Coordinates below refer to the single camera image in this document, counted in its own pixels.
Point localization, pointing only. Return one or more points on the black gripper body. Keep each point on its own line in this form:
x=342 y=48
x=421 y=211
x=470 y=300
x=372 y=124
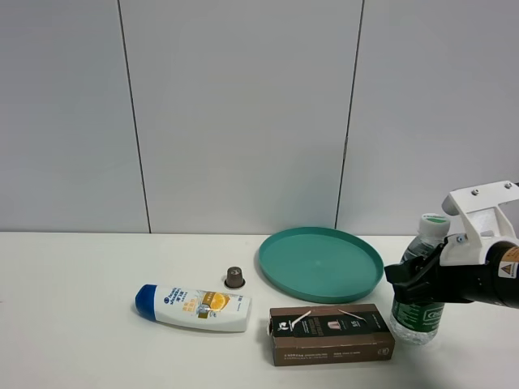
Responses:
x=495 y=282

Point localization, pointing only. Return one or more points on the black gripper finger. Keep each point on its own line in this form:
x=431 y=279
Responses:
x=419 y=280

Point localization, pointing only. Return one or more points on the clear water bottle green label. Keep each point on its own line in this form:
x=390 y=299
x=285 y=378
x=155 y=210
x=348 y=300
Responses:
x=418 y=324

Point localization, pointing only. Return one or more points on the brown coffee capsule box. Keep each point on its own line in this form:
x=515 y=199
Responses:
x=313 y=335

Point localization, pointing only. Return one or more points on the teal round plastic tray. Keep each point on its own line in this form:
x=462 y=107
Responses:
x=320 y=265

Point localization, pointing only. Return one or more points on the brown coffee capsule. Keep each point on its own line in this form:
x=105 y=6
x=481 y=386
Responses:
x=234 y=278

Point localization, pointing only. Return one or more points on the white shampoo bottle blue cap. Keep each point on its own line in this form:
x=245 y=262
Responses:
x=194 y=308

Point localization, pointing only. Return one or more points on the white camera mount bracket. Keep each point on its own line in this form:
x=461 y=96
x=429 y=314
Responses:
x=485 y=223

